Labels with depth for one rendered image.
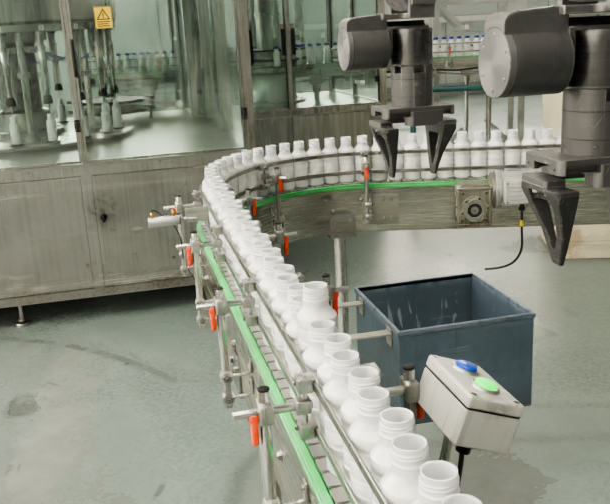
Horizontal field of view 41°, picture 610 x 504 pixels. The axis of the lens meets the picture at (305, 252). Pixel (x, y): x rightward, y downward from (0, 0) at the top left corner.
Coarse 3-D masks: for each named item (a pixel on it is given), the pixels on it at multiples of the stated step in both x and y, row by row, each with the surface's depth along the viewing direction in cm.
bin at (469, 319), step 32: (384, 288) 197; (416, 288) 199; (448, 288) 201; (480, 288) 198; (384, 320) 175; (416, 320) 202; (448, 320) 204; (480, 320) 171; (512, 320) 172; (384, 352) 178; (416, 352) 169; (448, 352) 171; (480, 352) 173; (512, 352) 175; (384, 384) 181; (512, 384) 177; (416, 416) 173
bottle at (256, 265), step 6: (258, 246) 156; (264, 246) 156; (270, 246) 157; (258, 252) 156; (258, 258) 157; (252, 264) 158; (258, 264) 157; (252, 270) 157; (258, 270) 156; (252, 294) 159; (258, 300) 158; (258, 306) 158; (258, 312) 159
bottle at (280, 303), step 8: (280, 280) 134; (288, 280) 134; (296, 280) 135; (280, 288) 135; (280, 296) 135; (272, 304) 136; (280, 304) 135; (280, 312) 135; (272, 320) 137; (280, 320) 135; (280, 336) 136; (280, 344) 136; (280, 352) 137; (280, 368) 138
